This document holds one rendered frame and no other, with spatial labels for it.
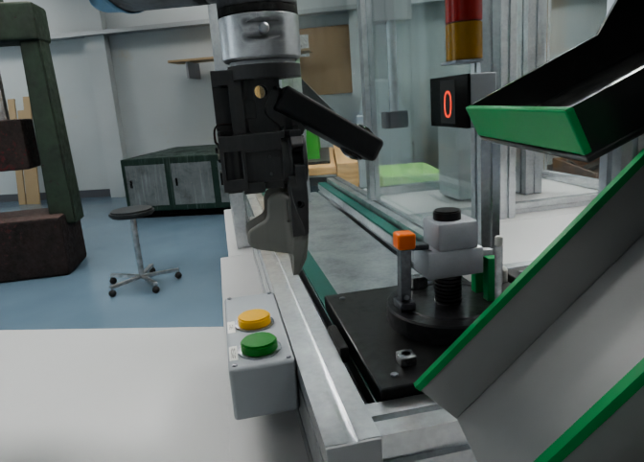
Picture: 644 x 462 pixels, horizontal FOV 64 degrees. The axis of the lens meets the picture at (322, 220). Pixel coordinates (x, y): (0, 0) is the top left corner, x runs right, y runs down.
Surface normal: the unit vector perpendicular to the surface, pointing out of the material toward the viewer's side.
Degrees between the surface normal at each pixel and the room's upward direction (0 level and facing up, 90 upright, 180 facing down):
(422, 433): 90
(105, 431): 0
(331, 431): 0
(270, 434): 0
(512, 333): 90
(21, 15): 90
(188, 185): 90
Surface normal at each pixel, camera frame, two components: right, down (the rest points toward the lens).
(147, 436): -0.07, -0.97
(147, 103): -0.12, 0.23
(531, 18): 0.20, 0.21
